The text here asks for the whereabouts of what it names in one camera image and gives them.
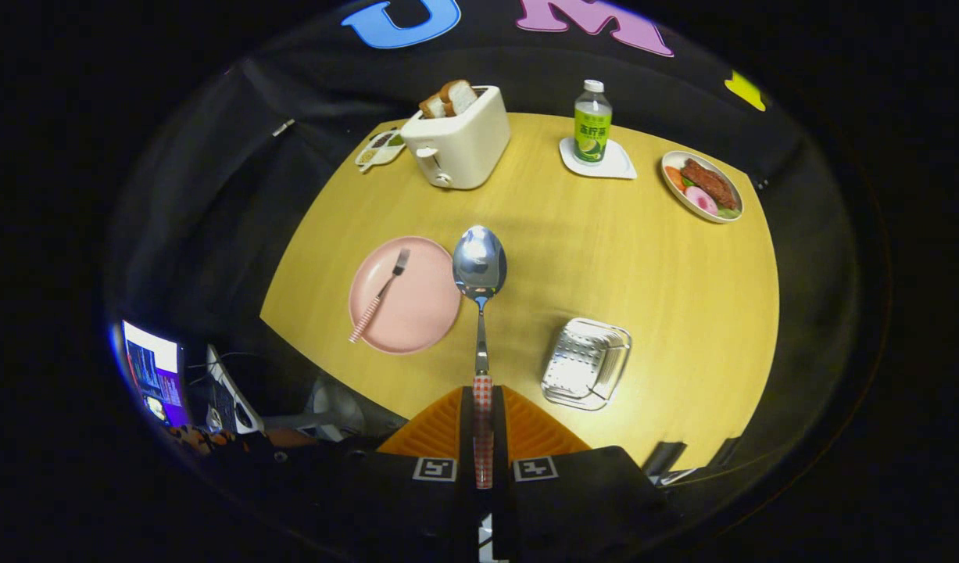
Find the orange patterned cloth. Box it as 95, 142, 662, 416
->
166, 425, 249, 456

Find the green drink bottle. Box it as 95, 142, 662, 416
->
574, 79, 614, 165

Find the plate of meat and vegetables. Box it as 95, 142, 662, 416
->
660, 150, 745, 224

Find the spoon with checked handle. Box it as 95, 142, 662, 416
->
452, 225, 508, 489

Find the pink plate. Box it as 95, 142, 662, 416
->
348, 236, 463, 355

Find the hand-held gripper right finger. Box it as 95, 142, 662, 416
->
491, 385, 660, 563

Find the white chair base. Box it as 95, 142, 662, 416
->
264, 375, 386, 443

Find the white divided condiment dish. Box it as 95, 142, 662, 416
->
355, 127, 407, 173

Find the white toaster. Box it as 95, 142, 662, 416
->
400, 85, 512, 191

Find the white coaster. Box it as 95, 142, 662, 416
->
559, 137, 638, 180

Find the fork with checked handle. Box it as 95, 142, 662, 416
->
348, 248, 411, 344

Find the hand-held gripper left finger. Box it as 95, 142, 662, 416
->
335, 385, 480, 563

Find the laptop with lit screen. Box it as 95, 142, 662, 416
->
122, 319, 189, 429

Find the open white laptop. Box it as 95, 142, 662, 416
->
206, 344, 265, 435

